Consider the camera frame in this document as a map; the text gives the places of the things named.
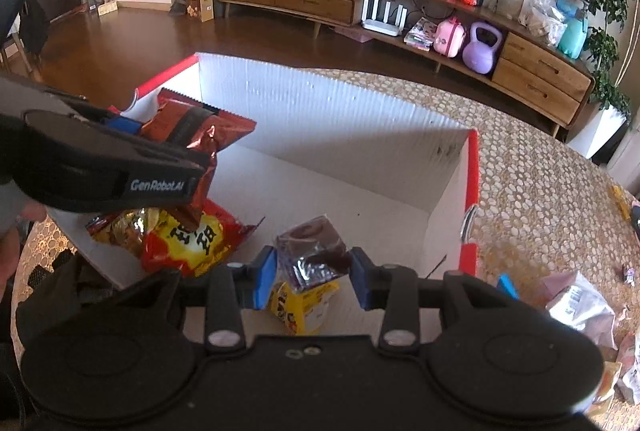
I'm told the dark chair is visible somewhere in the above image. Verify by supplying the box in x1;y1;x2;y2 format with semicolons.
0;0;52;72

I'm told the white router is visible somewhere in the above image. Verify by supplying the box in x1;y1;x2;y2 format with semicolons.
360;0;407;37

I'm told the white red cardboard box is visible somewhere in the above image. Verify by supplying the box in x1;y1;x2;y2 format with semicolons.
46;52;482;338

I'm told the silver white snack bag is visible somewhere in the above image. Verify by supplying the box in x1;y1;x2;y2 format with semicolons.
542;271;619;351

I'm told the teal bottle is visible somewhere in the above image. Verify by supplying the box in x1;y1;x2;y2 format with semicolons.
556;0;591;60

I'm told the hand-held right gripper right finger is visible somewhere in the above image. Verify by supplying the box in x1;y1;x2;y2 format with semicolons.
350;247;502;355

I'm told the orange snack packet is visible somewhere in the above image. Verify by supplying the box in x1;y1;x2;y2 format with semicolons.
584;361;624;418

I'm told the dark purple snack packet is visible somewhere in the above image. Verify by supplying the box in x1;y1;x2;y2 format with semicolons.
275;216;354;293

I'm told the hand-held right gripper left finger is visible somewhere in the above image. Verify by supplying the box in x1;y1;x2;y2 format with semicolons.
119;246;279;355

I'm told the red yellow snack bag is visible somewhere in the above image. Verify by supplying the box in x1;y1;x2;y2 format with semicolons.
86;198;265;281

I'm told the pink toy case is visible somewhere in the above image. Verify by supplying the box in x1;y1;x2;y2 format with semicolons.
432;16;467;58

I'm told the red brown snack bag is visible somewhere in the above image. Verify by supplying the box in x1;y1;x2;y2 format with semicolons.
140;88;259;233

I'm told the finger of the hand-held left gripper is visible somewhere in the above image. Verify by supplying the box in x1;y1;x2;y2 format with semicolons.
95;126;219;214
65;98;146;136

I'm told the long wooden TV cabinet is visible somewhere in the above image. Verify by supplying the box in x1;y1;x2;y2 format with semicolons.
216;0;597;142

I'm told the purple kettlebell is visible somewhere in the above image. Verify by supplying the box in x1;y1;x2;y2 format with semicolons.
462;21;502;76

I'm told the clear plastic bag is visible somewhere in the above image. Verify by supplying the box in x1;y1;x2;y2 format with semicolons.
527;0;569;50

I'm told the brown cardboard box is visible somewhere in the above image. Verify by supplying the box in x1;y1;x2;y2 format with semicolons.
187;0;217;24

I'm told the stack of magazines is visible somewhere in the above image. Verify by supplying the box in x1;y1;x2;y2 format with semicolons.
403;16;439;52

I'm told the crumpled white packet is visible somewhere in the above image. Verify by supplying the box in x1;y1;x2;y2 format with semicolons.
616;331;640;406

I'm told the large green houseplant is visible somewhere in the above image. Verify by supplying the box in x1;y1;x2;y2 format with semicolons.
581;0;640;112

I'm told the white planter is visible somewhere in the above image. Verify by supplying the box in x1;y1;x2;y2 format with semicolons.
567;105;629;160

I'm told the yellow snack packet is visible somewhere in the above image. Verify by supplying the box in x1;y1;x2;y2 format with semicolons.
267;278;342;337

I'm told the small yellow item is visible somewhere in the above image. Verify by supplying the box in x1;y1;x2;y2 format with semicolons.
607;185;634;218

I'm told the person's left hand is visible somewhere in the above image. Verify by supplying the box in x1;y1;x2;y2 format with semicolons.
0;201;49;284

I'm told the blue white snack packet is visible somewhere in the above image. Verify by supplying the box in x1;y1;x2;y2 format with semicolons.
497;273;521;300

